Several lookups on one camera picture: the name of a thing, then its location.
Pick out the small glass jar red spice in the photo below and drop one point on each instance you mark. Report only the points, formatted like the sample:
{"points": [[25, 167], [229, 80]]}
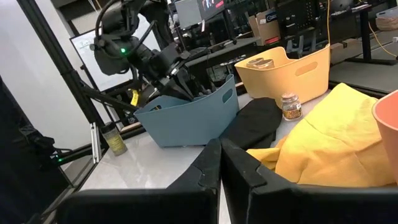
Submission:
{"points": [[291, 107]]}

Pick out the blue plastic bin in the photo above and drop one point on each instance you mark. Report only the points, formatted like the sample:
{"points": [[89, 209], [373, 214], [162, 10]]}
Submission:
{"points": [[186, 124]]}

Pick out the yellow tag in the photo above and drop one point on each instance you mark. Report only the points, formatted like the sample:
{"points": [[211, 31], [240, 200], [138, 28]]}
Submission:
{"points": [[134, 98]]}

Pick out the whiteboard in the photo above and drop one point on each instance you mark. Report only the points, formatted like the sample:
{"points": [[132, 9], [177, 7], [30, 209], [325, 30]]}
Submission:
{"points": [[87, 62]]}

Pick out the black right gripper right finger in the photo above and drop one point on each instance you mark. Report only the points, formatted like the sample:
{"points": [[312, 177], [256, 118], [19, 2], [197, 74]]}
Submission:
{"points": [[280, 205]]}

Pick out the black cloth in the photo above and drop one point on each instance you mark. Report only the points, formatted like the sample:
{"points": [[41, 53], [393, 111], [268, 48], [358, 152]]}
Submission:
{"points": [[255, 121]]}

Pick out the black equipment rack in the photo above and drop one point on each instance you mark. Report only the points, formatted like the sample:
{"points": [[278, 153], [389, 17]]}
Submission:
{"points": [[295, 18]]}

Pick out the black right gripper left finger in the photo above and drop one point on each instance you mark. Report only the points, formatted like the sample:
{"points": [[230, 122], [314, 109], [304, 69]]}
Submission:
{"points": [[192, 205]]}

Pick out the black frame post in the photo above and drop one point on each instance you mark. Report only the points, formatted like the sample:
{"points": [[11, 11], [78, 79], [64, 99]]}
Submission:
{"points": [[53, 46]]}

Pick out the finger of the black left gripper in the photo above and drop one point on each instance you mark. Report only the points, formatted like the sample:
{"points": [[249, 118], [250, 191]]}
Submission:
{"points": [[202, 88], [177, 92]]}

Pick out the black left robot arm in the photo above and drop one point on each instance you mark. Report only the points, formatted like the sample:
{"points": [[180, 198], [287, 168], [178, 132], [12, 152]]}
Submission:
{"points": [[112, 53]]}

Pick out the black desk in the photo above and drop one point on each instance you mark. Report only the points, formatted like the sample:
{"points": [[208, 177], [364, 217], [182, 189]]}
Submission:
{"points": [[365, 31]]}

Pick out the cardboard box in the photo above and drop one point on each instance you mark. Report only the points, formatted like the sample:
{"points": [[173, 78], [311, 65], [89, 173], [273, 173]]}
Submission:
{"points": [[265, 26]]}

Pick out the yellow plastic bin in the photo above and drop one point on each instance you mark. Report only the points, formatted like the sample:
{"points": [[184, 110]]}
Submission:
{"points": [[280, 81]]}

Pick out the large spice jar tan lid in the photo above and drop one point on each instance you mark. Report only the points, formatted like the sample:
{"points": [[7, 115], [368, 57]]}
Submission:
{"points": [[266, 64]]}

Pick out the grey computer monitor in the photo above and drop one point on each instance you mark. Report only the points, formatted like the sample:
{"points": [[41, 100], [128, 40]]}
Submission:
{"points": [[192, 12]]}

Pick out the silver aluminium frame leg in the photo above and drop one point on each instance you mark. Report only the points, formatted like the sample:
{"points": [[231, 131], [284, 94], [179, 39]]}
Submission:
{"points": [[95, 146]]}

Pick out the coral plastic bin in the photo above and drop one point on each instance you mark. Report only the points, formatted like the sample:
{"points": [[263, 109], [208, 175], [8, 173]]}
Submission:
{"points": [[388, 124]]}

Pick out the yellow cloth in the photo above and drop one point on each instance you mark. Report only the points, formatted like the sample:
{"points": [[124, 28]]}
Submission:
{"points": [[335, 140]]}

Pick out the thyme jar black lid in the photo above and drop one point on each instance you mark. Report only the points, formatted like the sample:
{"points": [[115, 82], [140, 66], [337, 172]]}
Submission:
{"points": [[115, 140]]}

